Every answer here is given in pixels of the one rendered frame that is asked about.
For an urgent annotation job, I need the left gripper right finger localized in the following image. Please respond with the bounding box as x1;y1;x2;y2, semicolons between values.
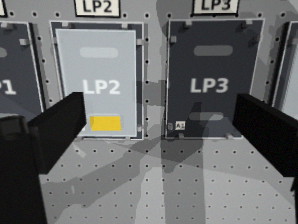
232;93;298;224

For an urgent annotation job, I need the dark grey flat base plate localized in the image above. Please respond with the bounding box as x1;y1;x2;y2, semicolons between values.
0;0;298;224

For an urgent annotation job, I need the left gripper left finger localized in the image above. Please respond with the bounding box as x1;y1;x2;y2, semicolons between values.
0;92;87;224

